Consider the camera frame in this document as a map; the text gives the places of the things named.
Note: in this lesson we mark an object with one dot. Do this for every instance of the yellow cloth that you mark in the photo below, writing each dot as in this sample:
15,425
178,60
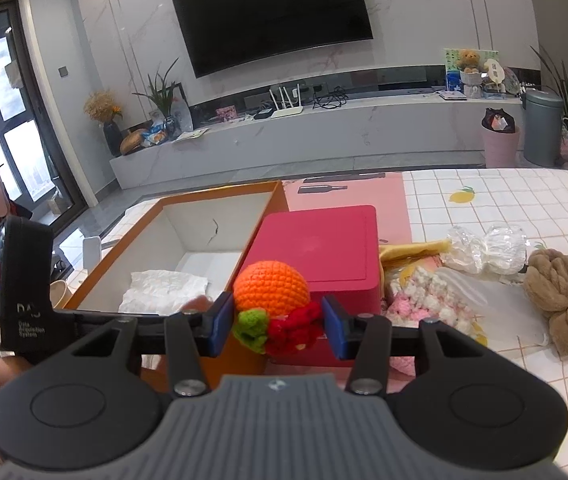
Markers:
413,251

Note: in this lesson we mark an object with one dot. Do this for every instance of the grey trash bin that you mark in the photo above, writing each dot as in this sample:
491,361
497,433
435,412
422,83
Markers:
541,130

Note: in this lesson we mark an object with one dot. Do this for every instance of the clear crumpled plastic bag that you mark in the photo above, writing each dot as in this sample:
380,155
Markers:
493,247

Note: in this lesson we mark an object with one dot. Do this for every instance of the red square box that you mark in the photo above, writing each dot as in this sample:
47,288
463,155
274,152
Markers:
324,250

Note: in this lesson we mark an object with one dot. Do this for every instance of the brown bread loaf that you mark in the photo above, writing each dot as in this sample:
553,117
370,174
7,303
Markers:
133,141

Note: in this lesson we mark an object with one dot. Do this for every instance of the black framed picture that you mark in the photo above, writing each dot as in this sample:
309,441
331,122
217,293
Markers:
181,105

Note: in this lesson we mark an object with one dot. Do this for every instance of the glass balcony door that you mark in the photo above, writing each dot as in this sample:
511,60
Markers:
14,110

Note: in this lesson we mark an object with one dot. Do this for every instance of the pink bottle print mat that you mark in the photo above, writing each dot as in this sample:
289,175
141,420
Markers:
393,220

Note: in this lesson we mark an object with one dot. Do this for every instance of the pink photo card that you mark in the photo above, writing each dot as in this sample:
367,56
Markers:
226,113

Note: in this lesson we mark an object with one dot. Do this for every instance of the pink and white knit piece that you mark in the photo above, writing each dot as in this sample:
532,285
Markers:
423,295

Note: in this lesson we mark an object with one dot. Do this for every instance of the green plant in vase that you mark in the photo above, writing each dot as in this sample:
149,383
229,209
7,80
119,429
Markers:
161,92

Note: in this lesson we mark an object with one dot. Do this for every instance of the dried yellow flowers vase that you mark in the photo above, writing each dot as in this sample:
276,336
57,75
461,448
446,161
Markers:
104,107

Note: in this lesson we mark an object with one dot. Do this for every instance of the white marble television console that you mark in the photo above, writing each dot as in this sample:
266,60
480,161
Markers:
363,135

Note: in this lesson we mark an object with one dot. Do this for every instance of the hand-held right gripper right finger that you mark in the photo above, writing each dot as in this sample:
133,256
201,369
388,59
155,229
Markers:
339,327

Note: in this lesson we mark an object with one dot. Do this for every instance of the white cloth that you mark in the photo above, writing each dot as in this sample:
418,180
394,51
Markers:
164,285

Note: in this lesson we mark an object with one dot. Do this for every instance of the round paper fan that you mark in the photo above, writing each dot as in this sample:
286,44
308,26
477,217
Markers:
494,71

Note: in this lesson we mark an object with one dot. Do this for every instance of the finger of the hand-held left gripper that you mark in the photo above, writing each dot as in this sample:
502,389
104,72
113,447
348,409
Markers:
99,315

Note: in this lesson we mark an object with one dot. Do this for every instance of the beige paper cup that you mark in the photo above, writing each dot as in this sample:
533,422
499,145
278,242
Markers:
59,295

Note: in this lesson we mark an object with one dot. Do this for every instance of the lemon print checked sheet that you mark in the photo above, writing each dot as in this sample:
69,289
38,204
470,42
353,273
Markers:
513,200

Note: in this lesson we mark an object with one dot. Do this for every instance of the orange cardboard box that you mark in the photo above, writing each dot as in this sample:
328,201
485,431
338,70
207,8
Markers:
189,225

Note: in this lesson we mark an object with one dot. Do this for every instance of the brown chunky knit yarn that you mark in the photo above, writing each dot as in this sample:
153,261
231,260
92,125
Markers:
558,285

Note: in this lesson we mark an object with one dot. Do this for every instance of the orange and red crochet toy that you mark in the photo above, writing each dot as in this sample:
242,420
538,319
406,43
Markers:
269,285

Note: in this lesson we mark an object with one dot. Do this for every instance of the white stool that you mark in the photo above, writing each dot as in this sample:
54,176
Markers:
91,252

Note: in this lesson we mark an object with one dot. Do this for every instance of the teddy bear bouquet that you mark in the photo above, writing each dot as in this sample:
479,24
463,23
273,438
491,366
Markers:
469,67

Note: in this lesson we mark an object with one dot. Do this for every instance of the green picture board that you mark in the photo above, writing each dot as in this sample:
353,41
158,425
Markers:
451,65

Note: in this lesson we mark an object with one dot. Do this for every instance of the black wall television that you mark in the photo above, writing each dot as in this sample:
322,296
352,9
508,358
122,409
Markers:
269,10

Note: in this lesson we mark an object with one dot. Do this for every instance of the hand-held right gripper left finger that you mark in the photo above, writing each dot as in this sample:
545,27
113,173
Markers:
220,325

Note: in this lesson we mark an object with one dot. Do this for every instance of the white router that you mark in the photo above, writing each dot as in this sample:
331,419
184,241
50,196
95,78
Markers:
288,110

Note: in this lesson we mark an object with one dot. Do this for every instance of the pink waste basket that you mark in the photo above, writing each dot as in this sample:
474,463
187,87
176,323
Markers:
499,147

